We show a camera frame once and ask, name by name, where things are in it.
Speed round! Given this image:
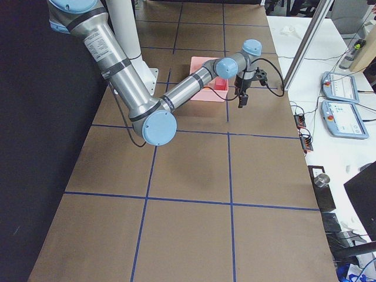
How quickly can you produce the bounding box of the orange black connector upper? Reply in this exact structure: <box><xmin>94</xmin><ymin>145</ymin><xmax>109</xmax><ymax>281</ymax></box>
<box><xmin>294</xmin><ymin>113</ymin><xmax>306</xmax><ymax>129</ymax></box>

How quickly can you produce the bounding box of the lower teach pendant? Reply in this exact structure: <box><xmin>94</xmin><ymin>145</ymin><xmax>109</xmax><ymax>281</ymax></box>
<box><xmin>321</xmin><ymin>100</ymin><xmax>369</xmax><ymax>140</ymax></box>

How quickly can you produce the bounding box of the black monitor corner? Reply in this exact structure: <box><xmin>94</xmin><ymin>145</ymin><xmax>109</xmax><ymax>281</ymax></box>
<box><xmin>344</xmin><ymin>164</ymin><xmax>375</xmax><ymax>241</ymax></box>

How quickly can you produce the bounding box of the teach pendant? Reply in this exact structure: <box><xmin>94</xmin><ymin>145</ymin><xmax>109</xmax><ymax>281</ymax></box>
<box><xmin>321</xmin><ymin>71</ymin><xmax>360</xmax><ymax>103</ymax></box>
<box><xmin>321</xmin><ymin>100</ymin><xmax>369</xmax><ymax>140</ymax></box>

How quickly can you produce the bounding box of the aluminium frame post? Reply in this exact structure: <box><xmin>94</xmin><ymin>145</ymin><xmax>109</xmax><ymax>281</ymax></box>
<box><xmin>283</xmin><ymin>0</ymin><xmax>334</xmax><ymax>90</ymax></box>

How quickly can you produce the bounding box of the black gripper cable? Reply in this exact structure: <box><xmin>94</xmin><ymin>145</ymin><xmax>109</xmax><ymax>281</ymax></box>
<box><xmin>202</xmin><ymin>58</ymin><xmax>285</xmax><ymax>102</ymax></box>

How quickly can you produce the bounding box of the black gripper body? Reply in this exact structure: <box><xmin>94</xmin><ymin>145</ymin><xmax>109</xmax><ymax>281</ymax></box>
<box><xmin>234</xmin><ymin>67</ymin><xmax>267</xmax><ymax>96</ymax></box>

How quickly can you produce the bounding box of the orange black connector lower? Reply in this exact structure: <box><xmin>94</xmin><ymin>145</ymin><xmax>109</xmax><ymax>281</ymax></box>
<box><xmin>299</xmin><ymin>134</ymin><xmax>313</xmax><ymax>153</ymax></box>

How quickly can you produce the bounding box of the metal cup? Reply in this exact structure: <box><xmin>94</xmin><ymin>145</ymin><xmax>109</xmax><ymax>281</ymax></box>
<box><xmin>313</xmin><ymin>173</ymin><xmax>330</xmax><ymax>188</ymax></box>

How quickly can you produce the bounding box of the red foam block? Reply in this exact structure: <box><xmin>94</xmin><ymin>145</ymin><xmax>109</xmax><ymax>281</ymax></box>
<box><xmin>214</xmin><ymin>77</ymin><xmax>228</xmax><ymax>91</ymax></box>

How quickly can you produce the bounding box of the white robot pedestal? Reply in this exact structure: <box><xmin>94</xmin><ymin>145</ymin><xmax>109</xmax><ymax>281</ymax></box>
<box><xmin>106</xmin><ymin>0</ymin><xmax>159</xmax><ymax>96</ymax></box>

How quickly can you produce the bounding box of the orange black connector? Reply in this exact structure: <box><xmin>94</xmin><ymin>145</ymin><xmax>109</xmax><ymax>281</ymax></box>
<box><xmin>294</xmin><ymin>113</ymin><xmax>306</xmax><ymax>129</ymax></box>
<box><xmin>299</xmin><ymin>134</ymin><xmax>313</xmax><ymax>153</ymax></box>

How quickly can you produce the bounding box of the pink plastic bin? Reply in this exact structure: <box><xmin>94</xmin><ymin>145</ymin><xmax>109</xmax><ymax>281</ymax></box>
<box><xmin>190</xmin><ymin>56</ymin><xmax>229</xmax><ymax>102</ymax></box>

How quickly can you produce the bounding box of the upper teach pendant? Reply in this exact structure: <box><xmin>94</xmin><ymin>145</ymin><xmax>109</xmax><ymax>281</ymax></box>
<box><xmin>321</xmin><ymin>71</ymin><xmax>360</xmax><ymax>103</ymax></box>

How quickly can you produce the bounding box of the wooden board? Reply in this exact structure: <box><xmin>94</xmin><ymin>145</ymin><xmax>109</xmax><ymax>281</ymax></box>
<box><xmin>350</xmin><ymin>26</ymin><xmax>376</xmax><ymax>72</ymax></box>

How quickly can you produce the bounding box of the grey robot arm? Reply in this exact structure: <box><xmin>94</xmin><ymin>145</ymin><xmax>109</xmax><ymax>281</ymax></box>
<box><xmin>47</xmin><ymin>1</ymin><xmax>262</xmax><ymax>146</ymax></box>

